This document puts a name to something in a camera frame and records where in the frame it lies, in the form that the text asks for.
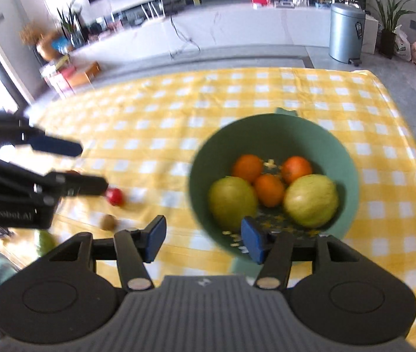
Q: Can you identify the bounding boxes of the orange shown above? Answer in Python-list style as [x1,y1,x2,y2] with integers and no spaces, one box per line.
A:
[254,174,285,208]
[232,154,264,185]
[281,156,313,185]

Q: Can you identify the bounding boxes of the long-leaf potted plant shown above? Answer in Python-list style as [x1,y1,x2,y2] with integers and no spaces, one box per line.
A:
[355,0,416,59]

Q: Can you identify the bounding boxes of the gold round vase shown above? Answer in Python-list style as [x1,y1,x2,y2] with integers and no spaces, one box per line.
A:
[35,31,70,62]

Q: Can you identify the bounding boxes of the red cherry tomato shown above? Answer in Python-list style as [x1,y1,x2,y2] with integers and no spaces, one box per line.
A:
[105,188,124,206]

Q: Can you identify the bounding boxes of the dried yellow flowers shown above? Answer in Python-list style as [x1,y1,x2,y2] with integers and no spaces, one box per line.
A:
[19,21,45,46]

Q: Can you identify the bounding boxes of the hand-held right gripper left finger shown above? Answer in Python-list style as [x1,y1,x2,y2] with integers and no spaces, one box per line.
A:
[48,216,167,291]

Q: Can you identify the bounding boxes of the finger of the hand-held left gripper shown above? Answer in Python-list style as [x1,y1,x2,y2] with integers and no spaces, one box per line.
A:
[0,115,84,158]
[31,172,109,207]

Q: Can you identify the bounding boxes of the pink cardboard box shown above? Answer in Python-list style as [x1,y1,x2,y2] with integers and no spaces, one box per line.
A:
[41,60,76,98]

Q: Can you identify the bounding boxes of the black power cable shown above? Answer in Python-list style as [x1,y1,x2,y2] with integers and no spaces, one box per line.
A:
[169,15,201,60]

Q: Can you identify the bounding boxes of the silver pedal trash can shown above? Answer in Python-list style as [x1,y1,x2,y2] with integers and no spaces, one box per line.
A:
[329,3,366,65]

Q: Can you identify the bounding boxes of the green plant in glass vase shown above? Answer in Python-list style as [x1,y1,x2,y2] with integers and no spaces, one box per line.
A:
[57,0,84,49]

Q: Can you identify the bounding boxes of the green colander bowl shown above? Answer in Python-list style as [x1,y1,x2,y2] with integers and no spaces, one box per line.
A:
[189,108,359,265]

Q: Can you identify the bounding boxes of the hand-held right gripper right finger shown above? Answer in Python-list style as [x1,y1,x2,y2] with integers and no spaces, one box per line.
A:
[241,217,363,290]

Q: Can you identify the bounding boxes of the yellow-green pear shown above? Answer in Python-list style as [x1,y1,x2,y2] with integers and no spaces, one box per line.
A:
[208,176,259,230]
[283,175,339,228]

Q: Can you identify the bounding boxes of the white marble TV console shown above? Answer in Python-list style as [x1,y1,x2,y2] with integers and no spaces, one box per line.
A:
[69,0,379,68]

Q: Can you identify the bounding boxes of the orange cardboard box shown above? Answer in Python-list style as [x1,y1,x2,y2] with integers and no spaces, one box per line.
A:
[66,62,102,90]

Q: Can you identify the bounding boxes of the small brown kiwi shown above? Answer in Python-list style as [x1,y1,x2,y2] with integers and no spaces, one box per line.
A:
[100,214,118,232]

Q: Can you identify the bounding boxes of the white plastic bag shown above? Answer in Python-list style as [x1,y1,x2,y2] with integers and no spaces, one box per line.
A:
[393,26,412,61]

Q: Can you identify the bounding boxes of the yellow checked tablecloth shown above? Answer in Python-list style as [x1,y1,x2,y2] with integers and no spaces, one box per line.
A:
[0,67,416,349]

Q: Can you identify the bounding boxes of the green cucumber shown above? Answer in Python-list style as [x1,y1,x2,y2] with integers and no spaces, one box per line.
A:
[37,230,57,258]

